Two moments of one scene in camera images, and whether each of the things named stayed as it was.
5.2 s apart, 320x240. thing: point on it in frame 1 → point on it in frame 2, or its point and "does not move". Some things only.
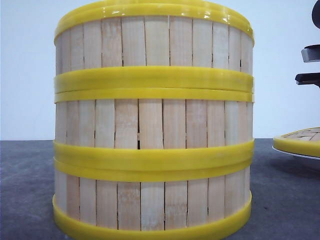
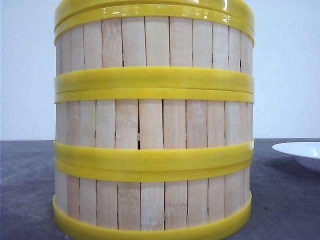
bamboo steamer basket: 152,199 does not move
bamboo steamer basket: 154,128 does not move
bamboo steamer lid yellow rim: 305,141 → 71,12
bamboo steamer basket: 154,47 does not move
